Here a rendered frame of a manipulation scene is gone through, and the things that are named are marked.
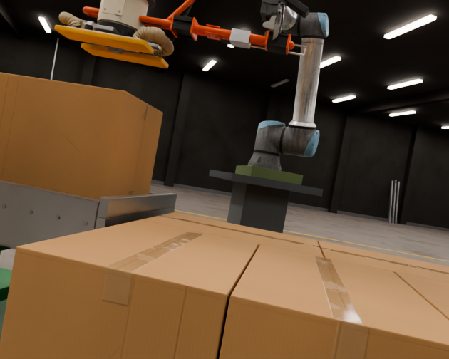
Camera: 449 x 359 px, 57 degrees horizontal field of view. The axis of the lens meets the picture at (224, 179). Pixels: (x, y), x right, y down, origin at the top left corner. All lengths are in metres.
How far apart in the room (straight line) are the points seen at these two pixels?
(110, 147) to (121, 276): 0.72
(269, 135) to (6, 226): 1.40
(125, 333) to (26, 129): 0.96
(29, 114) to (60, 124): 0.12
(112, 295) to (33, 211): 0.65
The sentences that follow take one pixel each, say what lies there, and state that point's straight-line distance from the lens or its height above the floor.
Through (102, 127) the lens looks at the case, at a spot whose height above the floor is 0.82.
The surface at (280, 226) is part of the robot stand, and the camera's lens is 2.26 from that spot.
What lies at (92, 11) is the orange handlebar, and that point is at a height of 1.25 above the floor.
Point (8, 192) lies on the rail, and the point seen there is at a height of 0.57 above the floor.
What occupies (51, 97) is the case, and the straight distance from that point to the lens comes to 1.52.
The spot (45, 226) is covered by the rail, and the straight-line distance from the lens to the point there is 1.34.
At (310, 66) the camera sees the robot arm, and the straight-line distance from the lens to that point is 2.24.
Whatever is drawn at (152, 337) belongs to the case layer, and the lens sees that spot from 0.76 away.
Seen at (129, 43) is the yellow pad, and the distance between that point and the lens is 1.53.
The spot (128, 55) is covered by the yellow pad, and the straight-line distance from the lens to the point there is 1.72.
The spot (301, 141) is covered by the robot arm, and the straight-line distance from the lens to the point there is 2.23.
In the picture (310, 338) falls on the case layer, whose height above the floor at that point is 0.50.
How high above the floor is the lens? 0.74
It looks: 1 degrees down
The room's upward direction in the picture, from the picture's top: 10 degrees clockwise
